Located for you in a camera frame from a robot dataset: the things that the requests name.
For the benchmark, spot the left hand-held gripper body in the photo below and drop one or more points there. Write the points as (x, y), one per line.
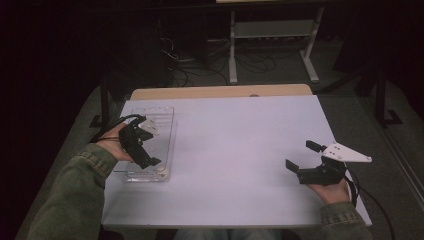
(133, 140)

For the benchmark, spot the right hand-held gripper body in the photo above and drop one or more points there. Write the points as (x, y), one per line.
(330, 166)

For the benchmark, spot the clear plastic container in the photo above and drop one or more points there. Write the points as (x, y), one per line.
(163, 146)

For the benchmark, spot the person's left hand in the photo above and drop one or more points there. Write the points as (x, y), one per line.
(111, 146)

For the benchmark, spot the person's right hand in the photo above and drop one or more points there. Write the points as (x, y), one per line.
(331, 193)

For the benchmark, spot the black metal stand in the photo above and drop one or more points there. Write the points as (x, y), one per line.
(105, 100)
(380, 96)

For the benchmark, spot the white table cover sheet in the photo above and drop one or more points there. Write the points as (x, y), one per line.
(233, 160)

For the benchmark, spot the white metal rack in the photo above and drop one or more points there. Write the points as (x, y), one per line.
(273, 30)

